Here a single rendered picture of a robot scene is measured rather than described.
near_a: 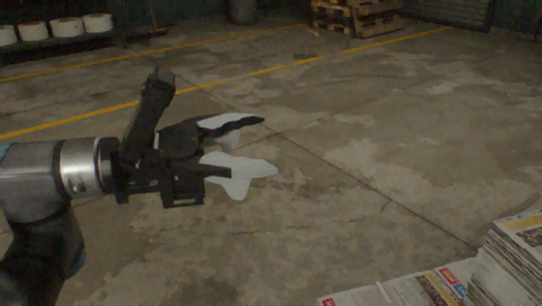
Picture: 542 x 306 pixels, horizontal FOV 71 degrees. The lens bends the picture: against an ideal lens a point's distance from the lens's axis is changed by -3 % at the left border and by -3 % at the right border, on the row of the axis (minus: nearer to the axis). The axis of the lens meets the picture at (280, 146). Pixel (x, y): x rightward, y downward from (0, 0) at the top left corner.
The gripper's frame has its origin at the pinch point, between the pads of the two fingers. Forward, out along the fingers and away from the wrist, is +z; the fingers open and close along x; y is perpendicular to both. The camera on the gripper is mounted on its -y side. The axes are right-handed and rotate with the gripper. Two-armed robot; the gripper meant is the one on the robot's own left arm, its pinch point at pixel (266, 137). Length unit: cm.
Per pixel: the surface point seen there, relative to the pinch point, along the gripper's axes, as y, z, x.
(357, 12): 154, 225, -523
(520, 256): 17.2, 36.9, 11.8
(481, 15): 171, 460, -541
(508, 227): 15.9, 37.5, 7.3
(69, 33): 164, -188, -509
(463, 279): 66, 60, -14
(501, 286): 24.5, 36.6, 12.1
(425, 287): 66, 48, -14
